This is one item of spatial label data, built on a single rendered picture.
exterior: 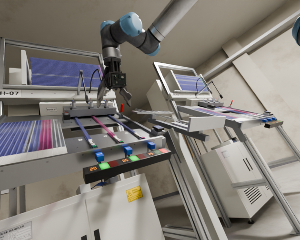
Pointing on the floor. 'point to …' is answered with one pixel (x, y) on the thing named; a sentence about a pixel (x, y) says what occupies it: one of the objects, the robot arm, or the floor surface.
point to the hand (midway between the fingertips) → (114, 107)
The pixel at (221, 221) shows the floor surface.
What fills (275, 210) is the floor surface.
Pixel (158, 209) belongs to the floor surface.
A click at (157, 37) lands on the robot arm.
